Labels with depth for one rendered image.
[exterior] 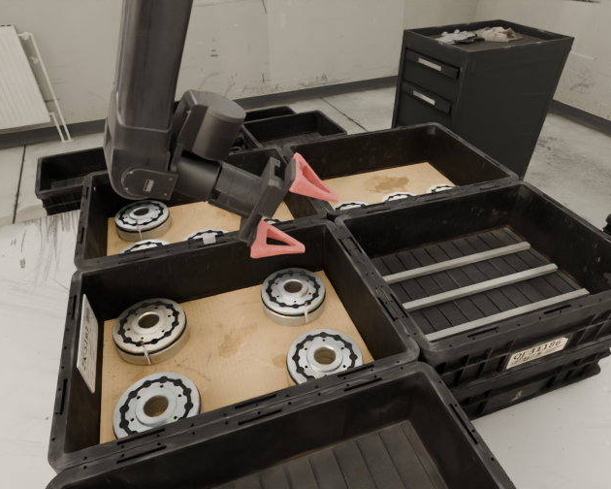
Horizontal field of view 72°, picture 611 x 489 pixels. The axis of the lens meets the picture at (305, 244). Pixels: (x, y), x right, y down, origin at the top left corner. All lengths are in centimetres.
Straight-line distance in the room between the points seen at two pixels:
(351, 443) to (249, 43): 342
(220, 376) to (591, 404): 60
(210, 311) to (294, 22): 332
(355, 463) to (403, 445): 6
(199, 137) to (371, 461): 42
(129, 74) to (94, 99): 319
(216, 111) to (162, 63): 7
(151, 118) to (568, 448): 73
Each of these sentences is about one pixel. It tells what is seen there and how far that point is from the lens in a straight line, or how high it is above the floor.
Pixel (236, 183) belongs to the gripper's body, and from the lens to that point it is 53.
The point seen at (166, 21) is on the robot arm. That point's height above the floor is 126.
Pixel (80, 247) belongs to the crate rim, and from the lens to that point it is 73.
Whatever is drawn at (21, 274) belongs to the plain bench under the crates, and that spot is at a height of 70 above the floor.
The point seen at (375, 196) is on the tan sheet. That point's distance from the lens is 97.
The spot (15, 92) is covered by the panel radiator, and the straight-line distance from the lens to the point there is 353.
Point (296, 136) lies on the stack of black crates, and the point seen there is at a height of 49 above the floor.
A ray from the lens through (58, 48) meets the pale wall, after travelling 356.
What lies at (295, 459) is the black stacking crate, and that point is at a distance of 55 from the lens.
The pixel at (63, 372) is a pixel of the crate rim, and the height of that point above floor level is 93.
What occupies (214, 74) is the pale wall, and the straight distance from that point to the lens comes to 371.
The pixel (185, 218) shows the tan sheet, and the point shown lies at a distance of 92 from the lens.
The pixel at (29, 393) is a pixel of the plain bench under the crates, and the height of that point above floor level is 70.
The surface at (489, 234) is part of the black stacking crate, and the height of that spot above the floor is 83.
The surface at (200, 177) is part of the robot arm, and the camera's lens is 53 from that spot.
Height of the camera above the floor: 133
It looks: 38 degrees down
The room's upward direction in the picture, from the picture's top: straight up
